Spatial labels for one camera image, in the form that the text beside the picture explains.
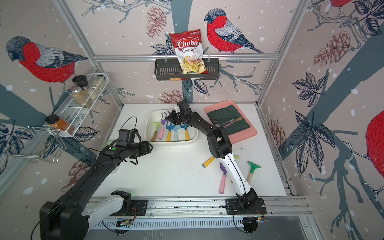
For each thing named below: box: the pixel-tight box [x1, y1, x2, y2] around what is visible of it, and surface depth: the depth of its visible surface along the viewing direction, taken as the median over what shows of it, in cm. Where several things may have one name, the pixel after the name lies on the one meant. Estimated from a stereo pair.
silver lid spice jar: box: [70, 86, 93, 108], surface depth 74 cm
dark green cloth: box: [207, 104, 251, 135], surface depth 113 cm
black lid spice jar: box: [72, 75, 89, 88], surface depth 75 cm
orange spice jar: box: [45, 114, 74, 133], surface depth 62 cm
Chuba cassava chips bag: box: [169, 29, 209, 75], surface depth 85 cm
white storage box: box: [144, 109, 199, 145], surface depth 105 cm
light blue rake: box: [172, 124, 181, 142], surface depth 105 cm
